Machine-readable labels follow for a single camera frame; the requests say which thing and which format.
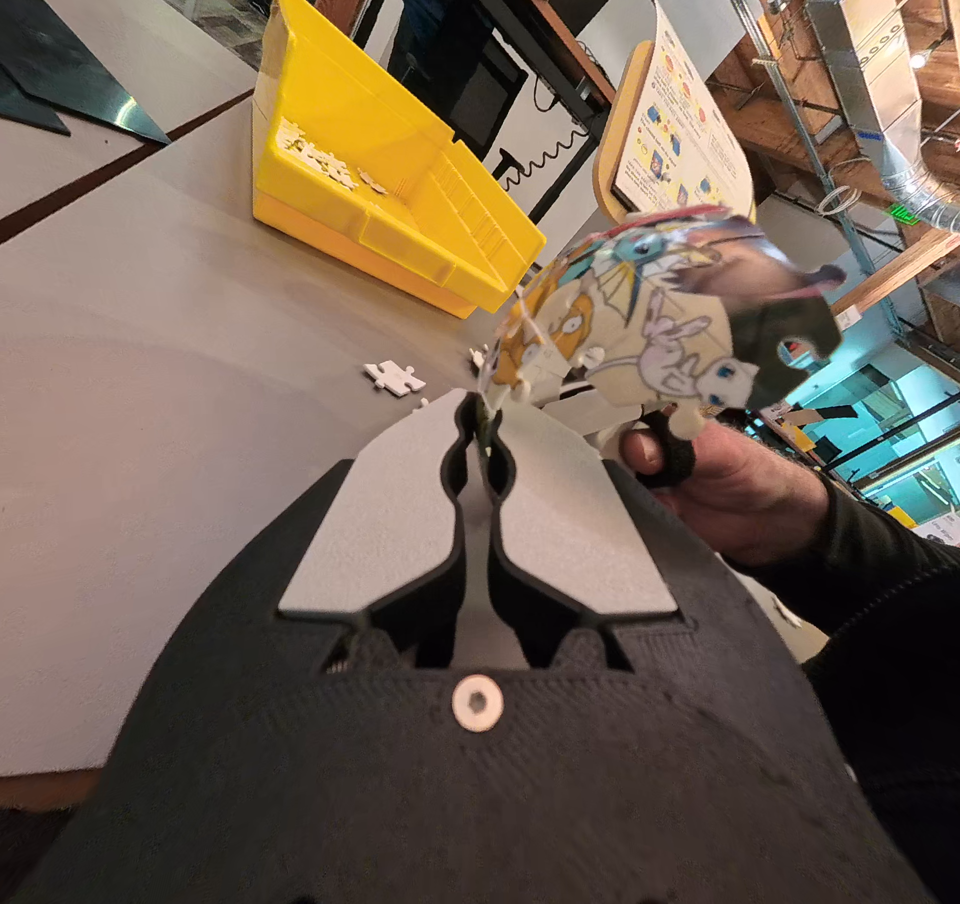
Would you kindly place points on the heap of white puzzle pieces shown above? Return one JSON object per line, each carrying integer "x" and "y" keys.
{"x": 315, "y": 150}

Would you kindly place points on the brown wooden desk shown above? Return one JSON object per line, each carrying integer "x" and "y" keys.
{"x": 555, "y": 26}

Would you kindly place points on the yellow plastic bin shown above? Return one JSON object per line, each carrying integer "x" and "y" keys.
{"x": 390, "y": 169}

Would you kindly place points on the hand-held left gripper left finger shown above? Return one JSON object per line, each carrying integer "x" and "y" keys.
{"x": 390, "y": 529}

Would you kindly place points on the person's right forearm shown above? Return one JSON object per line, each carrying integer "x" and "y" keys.
{"x": 862, "y": 574}

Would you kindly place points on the dark flat panel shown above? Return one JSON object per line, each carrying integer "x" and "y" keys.
{"x": 60, "y": 71}
{"x": 30, "y": 113}

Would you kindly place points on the silver ventilation duct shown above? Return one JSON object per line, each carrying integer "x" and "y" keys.
{"x": 870, "y": 56}

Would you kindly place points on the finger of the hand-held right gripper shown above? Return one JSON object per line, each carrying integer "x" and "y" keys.
{"x": 592, "y": 413}

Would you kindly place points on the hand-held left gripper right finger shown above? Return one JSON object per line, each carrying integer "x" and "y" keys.
{"x": 577, "y": 536}

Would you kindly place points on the black desk frame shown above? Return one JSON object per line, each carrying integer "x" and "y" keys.
{"x": 555, "y": 94}

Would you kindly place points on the wooden instruction board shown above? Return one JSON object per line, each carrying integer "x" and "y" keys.
{"x": 675, "y": 116}

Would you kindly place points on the grey metal pipe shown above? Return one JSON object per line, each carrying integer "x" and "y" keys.
{"x": 795, "y": 116}

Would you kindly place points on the green exit sign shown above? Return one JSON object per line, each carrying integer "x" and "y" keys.
{"x": 905, "y": 214}

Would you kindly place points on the person's right hand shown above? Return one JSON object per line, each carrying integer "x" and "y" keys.
{"x": 750, "y": 499}

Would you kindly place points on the partly built puzzle ball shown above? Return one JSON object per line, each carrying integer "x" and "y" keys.
{"x": 660, "y": 319}

